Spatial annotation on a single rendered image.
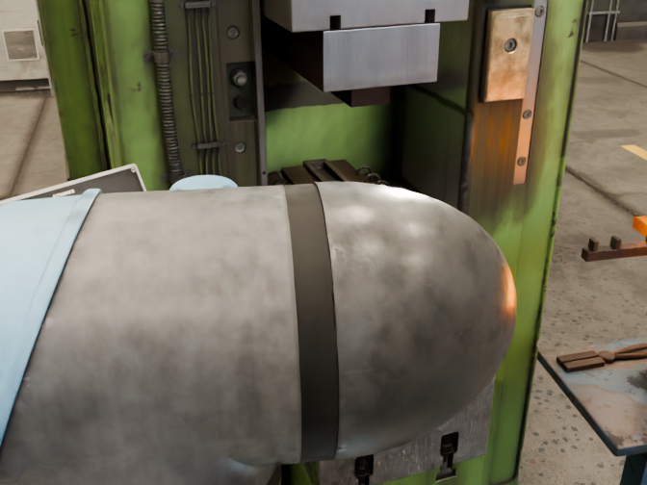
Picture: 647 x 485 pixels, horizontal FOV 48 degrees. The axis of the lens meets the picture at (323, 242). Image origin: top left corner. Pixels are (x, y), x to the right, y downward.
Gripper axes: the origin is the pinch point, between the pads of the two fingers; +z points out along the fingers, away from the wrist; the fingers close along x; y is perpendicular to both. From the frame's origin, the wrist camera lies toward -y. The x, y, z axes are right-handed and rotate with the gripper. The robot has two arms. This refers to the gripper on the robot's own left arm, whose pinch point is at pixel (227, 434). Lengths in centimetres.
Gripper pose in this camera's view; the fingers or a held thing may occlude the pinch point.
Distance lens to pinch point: 97.4
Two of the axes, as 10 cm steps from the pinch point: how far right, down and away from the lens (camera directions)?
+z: 0.0, 8.9, 4.5
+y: -0.2, 4.5, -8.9
